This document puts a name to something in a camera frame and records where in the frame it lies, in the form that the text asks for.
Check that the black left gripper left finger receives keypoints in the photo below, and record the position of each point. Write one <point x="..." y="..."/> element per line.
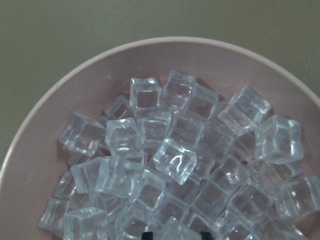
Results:
<point x="149" y="235"/>

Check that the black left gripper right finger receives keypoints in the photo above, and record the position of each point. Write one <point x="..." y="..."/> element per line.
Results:
<point x="206" y="235"/>

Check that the clear ice cube pile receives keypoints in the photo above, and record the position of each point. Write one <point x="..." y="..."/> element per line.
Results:
<point x="176" y="160"/>

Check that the pink bowl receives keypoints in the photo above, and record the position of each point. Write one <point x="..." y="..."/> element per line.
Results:
<point x="35" y="161"/>

